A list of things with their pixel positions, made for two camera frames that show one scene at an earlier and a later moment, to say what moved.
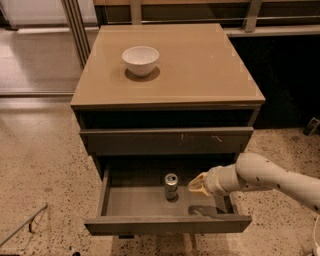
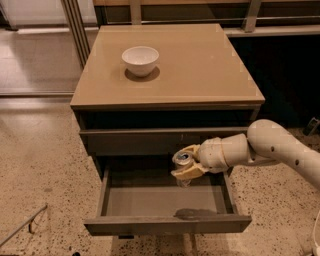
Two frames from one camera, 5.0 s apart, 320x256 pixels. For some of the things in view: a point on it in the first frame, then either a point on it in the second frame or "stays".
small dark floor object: (312, 126) stays
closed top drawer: (168, 141) stays
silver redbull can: (171, 180) → (182, 160)
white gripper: (212, 182) → (212, 156)
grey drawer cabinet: (197, 111) stays
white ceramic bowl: (140, 60) stays
